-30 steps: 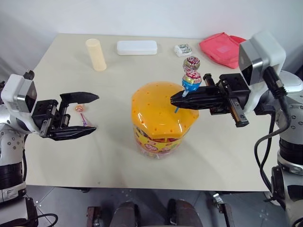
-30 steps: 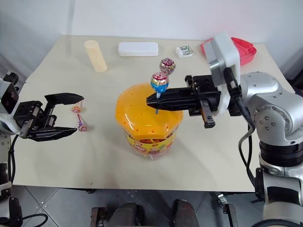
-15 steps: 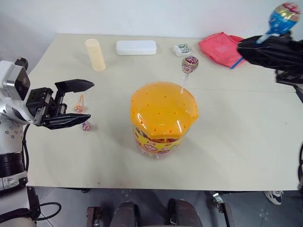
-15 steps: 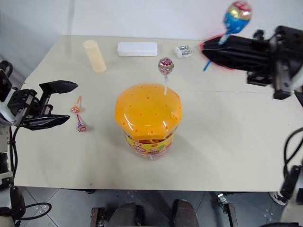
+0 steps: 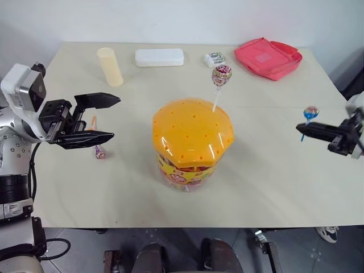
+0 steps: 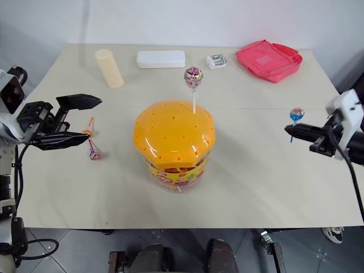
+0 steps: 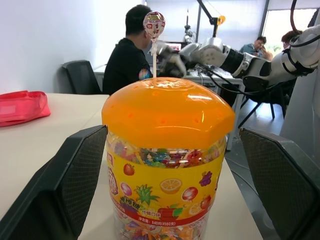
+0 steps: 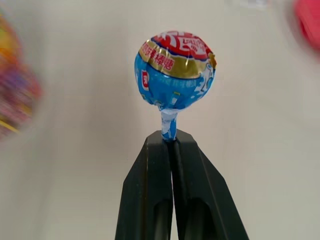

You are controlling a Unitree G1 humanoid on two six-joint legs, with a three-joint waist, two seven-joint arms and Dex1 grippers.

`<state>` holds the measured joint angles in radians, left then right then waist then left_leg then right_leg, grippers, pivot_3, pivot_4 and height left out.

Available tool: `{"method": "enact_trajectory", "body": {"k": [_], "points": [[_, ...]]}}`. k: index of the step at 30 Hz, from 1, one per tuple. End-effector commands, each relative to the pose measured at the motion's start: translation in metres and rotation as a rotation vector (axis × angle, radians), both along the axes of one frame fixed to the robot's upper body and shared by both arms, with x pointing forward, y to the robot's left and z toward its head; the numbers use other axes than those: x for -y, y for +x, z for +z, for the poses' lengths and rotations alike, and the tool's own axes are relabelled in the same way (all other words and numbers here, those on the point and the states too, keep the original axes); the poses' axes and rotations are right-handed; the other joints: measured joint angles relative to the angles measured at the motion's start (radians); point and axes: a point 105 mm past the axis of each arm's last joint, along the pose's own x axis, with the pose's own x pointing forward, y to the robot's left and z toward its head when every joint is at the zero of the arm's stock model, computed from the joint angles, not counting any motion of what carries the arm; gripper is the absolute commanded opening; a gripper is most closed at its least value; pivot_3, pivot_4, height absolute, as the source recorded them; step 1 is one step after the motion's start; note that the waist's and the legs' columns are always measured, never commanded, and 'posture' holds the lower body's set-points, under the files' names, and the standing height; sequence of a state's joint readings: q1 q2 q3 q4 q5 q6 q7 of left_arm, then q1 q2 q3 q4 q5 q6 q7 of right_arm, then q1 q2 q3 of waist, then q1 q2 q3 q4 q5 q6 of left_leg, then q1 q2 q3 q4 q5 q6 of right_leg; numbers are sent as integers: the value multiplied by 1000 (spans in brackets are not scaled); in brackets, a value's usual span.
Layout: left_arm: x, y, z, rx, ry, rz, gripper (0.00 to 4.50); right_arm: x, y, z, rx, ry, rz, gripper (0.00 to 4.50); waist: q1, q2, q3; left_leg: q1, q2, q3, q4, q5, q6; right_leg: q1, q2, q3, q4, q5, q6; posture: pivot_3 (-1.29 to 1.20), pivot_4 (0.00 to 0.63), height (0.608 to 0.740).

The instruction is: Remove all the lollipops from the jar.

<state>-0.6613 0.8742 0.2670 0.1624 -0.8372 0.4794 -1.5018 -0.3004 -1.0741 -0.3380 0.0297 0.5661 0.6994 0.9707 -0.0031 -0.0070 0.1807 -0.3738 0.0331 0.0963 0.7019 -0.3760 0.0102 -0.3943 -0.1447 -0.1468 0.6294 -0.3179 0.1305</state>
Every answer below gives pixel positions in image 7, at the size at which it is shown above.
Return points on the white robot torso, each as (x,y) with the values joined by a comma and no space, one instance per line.
(302,107)

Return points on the orange plastic jar lid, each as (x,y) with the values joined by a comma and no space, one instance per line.
(167,112)

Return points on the person in black shirt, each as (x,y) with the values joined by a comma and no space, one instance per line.
(122,67)

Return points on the black chair with thin legs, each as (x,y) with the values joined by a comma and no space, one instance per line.
(262,90)

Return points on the red fabric pouch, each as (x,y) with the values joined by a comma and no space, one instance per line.
(22,107)

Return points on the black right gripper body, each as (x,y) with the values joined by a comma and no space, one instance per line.
(175,66)

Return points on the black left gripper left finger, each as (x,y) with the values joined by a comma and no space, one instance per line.
(45,190)

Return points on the black office chair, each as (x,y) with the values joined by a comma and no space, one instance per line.
(80,77)

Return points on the lollipop with white red wrapper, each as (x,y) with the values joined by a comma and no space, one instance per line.
(154,23)

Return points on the clear lollipop jar yellow label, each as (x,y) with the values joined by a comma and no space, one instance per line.
(165,190)

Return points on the person with reddish hair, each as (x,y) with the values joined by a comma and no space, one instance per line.
(291,37)

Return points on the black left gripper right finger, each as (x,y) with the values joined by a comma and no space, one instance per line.
(287,185)

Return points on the seated person with glasses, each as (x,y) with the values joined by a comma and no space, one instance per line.
(257,48)

